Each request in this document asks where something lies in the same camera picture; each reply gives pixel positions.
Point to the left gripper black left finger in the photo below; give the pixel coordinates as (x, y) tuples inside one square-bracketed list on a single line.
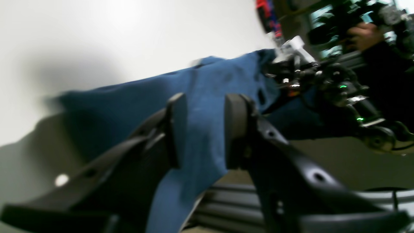
[(113, 193)]

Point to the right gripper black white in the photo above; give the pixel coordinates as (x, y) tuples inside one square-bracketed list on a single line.
[(295, 75)]

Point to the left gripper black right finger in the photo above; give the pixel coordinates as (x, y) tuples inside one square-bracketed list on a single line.
[(255, 145)]

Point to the dark blue T-shirt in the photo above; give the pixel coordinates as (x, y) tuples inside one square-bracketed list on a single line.
[(99, 119)]

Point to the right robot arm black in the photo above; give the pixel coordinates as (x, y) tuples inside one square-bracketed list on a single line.
[(325, 99)]

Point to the person hand at edge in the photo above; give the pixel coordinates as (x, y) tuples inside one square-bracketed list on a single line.
[(363, 36)]

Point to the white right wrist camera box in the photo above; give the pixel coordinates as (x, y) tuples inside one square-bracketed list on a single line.
[(285, 50)]

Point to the aluminium frame rail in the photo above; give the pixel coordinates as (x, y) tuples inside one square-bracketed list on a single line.
[(241, 208)]

